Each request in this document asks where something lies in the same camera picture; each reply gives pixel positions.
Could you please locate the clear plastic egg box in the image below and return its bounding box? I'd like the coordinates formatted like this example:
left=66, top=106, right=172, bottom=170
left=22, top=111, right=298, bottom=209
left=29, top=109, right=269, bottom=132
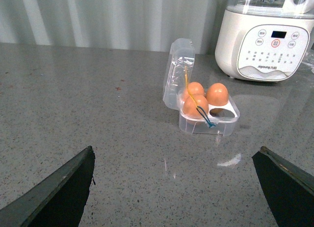
left=163, top=38, right=240, bottom=136

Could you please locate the brown egg front left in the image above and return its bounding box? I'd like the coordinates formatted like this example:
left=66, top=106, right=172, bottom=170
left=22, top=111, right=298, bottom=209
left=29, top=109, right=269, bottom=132
left=183, top=94, right=209, bottom=119

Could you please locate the brown egg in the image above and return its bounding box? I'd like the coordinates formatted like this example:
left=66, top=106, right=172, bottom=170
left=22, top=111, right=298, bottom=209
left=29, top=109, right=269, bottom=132
left=206, top=83, right=229, bottom=106
left=182, top=82, right=205, bottom=101
left=183, top=94, right=209, bottom=119

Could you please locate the brown egg back left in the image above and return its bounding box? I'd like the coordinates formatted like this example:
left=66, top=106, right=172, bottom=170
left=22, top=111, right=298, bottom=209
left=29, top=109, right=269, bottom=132
left=182, top=82, right=205, bottom=101

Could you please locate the brown egg back right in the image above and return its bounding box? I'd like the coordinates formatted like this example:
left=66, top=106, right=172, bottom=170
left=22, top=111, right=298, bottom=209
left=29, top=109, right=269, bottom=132
left=206, top=83, right=229, bottom=106

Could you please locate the yellow rubber band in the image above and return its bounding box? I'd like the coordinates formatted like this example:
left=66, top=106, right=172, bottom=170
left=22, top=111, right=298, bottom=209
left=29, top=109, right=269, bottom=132
left=184, top=72, right=198, bottom=108

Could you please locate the blue rubber band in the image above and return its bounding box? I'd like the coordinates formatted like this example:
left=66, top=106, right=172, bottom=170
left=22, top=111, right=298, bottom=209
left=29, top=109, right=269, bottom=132
left=196, top=105, right=216, bottom=128

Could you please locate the white Joyoung blender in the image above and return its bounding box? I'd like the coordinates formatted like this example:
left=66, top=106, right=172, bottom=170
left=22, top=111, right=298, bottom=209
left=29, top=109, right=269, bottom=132
left=215, top=0, right=314, bottom=82

